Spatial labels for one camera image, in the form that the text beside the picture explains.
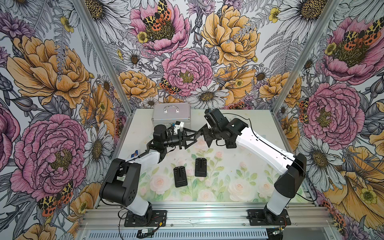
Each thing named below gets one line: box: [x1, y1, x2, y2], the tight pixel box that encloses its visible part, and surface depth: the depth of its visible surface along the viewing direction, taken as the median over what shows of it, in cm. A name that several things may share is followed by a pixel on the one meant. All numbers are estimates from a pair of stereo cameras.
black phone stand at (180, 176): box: [173, 166, 188, 188], surface depth 88 cm
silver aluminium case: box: [151, 102, 192, 130], surface depth 102 cm
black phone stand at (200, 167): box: [195, 158, 207, 177], surface depth 91 cm
